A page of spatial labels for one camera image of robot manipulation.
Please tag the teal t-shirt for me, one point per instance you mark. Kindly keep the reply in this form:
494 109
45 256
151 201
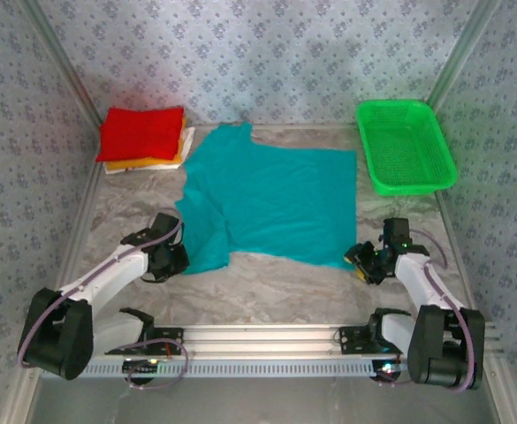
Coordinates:
275 194

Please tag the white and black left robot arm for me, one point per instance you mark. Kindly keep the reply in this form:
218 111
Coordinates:
108 274

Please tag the black controller board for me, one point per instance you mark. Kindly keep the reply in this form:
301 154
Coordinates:
388 372
141 368

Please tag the orange folded t-shirt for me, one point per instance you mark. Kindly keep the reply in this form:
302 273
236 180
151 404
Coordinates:
125 164

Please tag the green plastic basket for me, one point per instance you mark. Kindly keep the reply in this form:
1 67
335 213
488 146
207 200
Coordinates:
406 150

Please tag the white folded t-shirt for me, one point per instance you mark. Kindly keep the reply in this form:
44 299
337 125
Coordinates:
187 138

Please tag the red folded t-shirt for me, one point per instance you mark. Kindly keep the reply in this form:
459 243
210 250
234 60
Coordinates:
141 132

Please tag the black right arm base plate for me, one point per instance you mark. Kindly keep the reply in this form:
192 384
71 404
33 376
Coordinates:
355 342

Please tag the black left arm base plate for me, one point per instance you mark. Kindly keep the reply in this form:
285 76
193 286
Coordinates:
169 349

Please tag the aluminium mounting rail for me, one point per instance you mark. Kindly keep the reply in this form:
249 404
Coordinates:
258 340

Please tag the aluminium frame post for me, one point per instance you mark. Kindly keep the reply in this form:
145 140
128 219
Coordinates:
19 397
461 53
503 397
66 62

